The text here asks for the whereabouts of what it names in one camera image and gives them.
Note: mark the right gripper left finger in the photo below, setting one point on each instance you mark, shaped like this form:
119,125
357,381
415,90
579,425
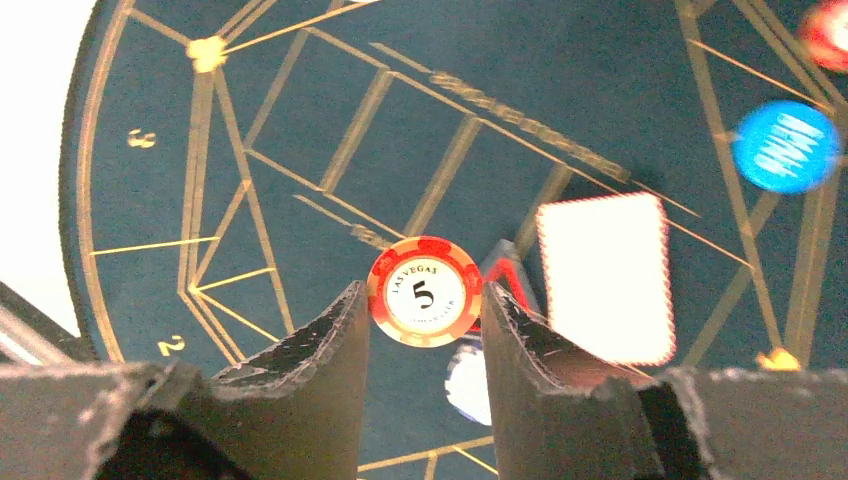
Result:
292,411

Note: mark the red poker chip stack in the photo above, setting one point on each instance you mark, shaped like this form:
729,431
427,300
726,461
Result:
823,34

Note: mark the round dark poker mat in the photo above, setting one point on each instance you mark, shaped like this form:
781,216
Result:
231,166

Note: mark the blue white chip stack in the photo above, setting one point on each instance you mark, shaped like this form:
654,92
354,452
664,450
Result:
466,383

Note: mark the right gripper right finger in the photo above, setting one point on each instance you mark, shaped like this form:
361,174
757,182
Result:
559,412

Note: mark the blue small blind button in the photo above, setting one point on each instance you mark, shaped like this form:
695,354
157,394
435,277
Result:
787,147

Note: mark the pink playing card deck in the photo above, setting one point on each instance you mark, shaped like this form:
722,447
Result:
605,262

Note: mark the triangular all in marker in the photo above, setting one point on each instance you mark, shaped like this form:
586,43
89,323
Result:
503,265

